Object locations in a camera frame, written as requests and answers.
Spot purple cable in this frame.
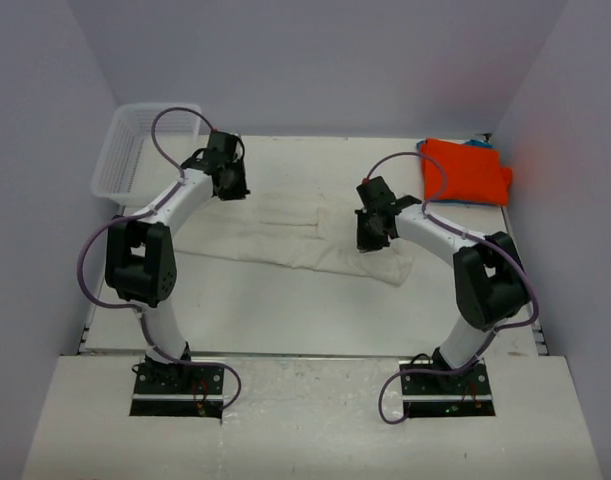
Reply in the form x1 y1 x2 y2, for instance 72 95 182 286
77 107 243 414
362 152 541 425

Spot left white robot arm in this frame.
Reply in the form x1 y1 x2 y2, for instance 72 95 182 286
105 130 249 393

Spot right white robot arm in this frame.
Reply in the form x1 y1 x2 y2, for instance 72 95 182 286
356 177 531 393

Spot folded orange t shirt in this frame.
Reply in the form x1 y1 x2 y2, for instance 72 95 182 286
417 138 513 206

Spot folded blue t shirt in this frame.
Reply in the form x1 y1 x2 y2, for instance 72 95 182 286
463 139 492 149

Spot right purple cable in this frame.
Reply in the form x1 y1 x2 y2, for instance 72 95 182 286
362 152 541 425

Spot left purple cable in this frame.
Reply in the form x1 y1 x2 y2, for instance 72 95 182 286
77 107 243 414

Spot white plastic basket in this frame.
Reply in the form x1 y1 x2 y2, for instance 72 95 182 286
90 103 205 207

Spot white t shirt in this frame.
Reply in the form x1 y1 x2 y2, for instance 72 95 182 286
173 193 416 286

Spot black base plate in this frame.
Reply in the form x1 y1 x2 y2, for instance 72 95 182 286
401 364 496 419
129 362 224 420

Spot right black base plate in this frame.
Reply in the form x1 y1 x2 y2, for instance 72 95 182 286
401 364 496 419

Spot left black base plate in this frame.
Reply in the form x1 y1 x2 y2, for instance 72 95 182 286
129 362 224 420

